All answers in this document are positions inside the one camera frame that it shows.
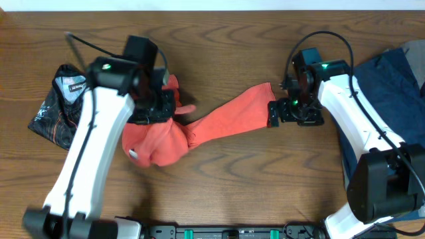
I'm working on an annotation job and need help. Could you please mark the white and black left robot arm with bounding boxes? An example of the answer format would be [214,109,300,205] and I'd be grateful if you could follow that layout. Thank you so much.
[23,57,175,238]

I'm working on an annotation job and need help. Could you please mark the black patterned folded garment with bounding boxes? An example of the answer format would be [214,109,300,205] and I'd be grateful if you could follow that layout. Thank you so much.
[28,64,86,149]

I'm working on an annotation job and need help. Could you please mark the red orange t-shirt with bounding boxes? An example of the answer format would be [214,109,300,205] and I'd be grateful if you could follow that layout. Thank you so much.
[122,82,276,167]

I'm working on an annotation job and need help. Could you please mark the navy blue garment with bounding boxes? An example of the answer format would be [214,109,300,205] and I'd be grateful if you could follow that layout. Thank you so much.
[331,48,425,223]

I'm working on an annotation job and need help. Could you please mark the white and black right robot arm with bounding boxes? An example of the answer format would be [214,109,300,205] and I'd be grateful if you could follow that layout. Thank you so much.
[268,57,424,238]

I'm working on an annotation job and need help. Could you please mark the grey garment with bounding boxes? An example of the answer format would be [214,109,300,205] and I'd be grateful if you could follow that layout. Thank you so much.
[400,40,424,89]

